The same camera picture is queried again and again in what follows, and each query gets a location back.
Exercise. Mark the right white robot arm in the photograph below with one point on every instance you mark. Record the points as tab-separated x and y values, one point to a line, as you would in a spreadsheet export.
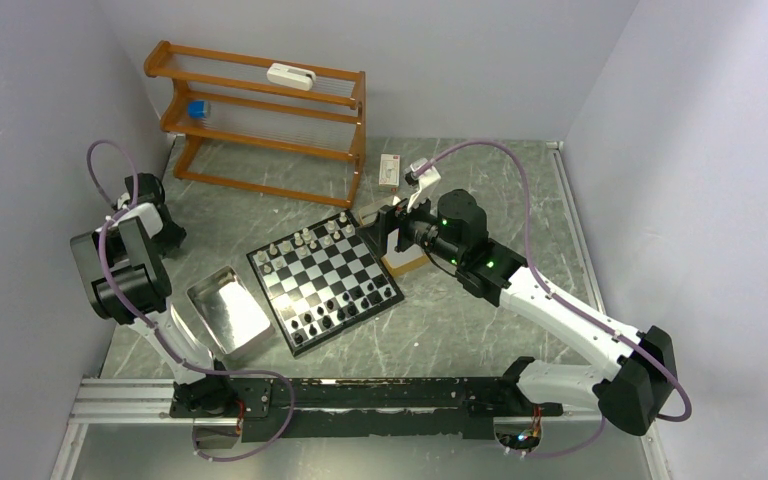
628	375

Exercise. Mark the blue cap on rack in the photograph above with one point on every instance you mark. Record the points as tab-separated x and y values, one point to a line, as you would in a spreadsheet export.
199	109

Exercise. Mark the small white red box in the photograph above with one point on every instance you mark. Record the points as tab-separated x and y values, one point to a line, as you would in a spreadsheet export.
389	171

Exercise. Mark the wooden three-tier rack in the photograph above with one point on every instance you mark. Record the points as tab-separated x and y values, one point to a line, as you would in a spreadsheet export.
327	122

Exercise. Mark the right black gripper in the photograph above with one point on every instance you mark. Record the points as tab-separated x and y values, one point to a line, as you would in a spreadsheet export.
390	218

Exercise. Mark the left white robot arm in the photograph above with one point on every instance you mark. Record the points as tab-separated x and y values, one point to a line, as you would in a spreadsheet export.
124	279

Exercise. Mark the silver tin with white pieces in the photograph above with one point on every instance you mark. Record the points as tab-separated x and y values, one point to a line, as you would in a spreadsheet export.
230	313

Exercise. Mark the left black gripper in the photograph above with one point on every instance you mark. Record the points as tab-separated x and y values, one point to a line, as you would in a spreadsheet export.
175	238

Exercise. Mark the black white chess board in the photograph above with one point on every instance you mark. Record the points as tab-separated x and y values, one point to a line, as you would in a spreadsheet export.
335	287

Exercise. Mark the white device on rack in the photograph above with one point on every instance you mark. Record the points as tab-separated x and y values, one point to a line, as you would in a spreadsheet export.
291	76

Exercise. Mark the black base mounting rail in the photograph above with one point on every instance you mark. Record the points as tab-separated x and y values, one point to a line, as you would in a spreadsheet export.
357	407

